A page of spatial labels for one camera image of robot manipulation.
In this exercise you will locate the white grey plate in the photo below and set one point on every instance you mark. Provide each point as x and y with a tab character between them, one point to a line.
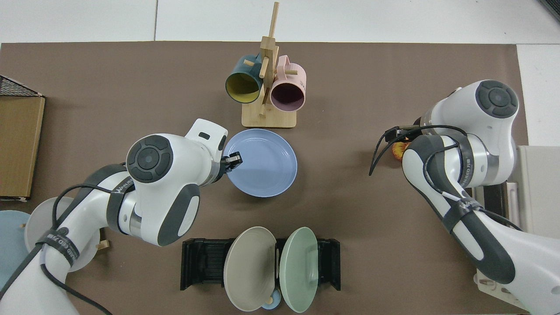
37	218

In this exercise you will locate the brown table cloth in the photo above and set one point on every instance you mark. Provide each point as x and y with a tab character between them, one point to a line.
131	87

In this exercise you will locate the wooden plate rack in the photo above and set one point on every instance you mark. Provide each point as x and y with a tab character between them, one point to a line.
103	245

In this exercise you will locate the dark teal cup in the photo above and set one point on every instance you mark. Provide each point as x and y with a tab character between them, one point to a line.
243	87

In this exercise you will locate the small blue round thing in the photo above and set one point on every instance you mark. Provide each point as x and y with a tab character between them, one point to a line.
271	305

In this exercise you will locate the red yellow apple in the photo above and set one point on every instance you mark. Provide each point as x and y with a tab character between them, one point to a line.
399	151

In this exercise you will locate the dark grey corner object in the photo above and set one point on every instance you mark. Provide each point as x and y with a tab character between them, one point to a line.
552	6

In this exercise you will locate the pale green plate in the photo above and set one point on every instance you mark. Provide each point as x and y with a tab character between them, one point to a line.
298	271

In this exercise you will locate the pale toaster oven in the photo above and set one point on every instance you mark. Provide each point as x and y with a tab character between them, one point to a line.
538	183

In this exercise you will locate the light blue plate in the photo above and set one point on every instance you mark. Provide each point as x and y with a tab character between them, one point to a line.
11	245

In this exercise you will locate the pink cup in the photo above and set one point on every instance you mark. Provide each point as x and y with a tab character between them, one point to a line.
287	96

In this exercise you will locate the beige plate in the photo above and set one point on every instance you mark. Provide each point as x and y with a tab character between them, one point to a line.
249	271

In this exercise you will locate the black dish rack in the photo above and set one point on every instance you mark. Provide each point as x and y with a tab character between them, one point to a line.
203	262

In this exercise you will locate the wooden cup stand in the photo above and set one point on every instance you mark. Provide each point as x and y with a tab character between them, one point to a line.
269	117

